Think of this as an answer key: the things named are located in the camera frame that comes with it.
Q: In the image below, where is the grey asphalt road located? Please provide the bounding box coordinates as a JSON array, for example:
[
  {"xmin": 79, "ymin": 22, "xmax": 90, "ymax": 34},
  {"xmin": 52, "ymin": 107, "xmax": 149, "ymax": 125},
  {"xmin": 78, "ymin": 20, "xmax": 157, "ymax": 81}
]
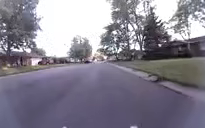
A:
[{"xmin": 0, "ymin": 62, "xmax": 205, "ymax": 128}]

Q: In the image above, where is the grass lawn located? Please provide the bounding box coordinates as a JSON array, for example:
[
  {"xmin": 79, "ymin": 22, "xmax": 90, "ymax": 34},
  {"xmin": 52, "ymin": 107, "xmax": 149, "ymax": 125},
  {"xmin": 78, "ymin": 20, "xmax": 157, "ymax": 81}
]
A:
[{"xmin": 113, "ymin": 56, "xmax": 205, "ymax": 92}]

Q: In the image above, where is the pale concrete kerb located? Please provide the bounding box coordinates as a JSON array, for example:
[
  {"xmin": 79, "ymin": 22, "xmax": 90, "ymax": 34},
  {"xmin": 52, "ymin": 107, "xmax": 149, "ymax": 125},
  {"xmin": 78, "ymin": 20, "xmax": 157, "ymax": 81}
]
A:
[{"xmin": 107, "ymin": 62, "xmax": 205, "ymax": 105}]

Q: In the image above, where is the small round tree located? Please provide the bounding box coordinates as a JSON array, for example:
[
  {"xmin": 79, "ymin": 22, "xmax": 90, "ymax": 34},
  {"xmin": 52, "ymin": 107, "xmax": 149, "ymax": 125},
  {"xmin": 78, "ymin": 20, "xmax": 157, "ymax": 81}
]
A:
[{"xmin": 31, "ymin": 47, "xmax": 47, "ymax": 57}]

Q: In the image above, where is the broad green tree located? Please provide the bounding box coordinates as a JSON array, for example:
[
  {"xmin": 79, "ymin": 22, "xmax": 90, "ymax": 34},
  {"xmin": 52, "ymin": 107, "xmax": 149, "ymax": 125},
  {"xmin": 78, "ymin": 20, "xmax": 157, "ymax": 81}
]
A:
[{"xmin": 67, "ymin": 35, "xmax": 94, "ymax": 63}]

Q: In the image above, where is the dark vehicle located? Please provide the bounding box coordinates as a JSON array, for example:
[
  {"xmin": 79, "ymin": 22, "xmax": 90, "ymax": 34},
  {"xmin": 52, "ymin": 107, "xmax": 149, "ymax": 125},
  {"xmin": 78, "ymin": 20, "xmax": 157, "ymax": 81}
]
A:
[{"xmin": 53, "ymin": 57, "xmax": 69, "ymax": 65}]

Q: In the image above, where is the low brick house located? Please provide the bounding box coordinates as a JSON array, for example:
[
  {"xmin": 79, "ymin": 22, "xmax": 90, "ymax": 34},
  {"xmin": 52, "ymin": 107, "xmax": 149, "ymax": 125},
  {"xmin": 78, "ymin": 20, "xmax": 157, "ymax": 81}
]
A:
[{"xmin": 0, "ymin": 49, "xmax": 44, "ymax": 68}]

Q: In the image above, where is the large leafy tree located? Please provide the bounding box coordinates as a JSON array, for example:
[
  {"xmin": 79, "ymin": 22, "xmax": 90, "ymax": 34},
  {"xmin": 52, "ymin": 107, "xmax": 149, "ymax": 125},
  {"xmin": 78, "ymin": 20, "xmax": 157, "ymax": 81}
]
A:
[{"xmin": 0, "ymin": 0, "xmax": 43, "ymax": 56}]

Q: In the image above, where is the dark low house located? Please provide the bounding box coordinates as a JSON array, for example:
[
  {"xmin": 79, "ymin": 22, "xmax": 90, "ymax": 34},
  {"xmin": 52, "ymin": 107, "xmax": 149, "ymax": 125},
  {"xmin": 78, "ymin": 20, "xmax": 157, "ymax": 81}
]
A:
[{"xmin": 141, "ymin": 33, "xmax": 205, "ymax": 61}]

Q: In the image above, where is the group of tall trees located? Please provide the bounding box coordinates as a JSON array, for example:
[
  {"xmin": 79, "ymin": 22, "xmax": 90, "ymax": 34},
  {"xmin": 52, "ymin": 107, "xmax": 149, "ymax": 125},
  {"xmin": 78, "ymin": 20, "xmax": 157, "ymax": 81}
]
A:
[{"xmin": 97, "ymin": 0, "xmax": 155, "ymax": 61}]

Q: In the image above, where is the overhanging tree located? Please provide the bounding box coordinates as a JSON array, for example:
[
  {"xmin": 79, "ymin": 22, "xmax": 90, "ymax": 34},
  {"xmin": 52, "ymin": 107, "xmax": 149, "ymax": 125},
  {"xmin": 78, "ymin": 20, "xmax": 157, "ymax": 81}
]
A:
[{"xmin": 169, "ymin": 0, "xmax": 205, "ymax": 40}]

